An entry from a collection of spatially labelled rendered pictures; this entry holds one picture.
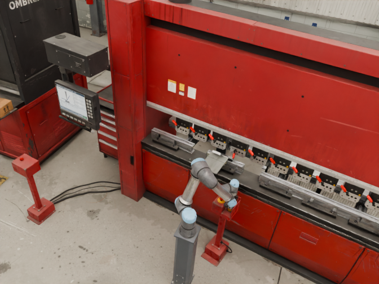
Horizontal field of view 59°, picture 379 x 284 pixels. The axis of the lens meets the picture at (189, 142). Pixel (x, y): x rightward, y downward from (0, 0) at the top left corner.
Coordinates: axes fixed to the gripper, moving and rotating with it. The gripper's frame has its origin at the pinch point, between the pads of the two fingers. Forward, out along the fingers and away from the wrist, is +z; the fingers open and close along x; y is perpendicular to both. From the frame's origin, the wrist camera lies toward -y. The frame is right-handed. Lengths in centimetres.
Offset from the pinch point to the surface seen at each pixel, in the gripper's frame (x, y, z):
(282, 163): -25, 39, -43
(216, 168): 25.6, 15.3, -24.5
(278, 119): -12, 41, -84
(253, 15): 33, 61, -151
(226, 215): -0.7, -5.9, 3.4
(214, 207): 12.1, -6.2, 0.8
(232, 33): 37, 39, -143
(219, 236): 4.2, -4.3, 44.5
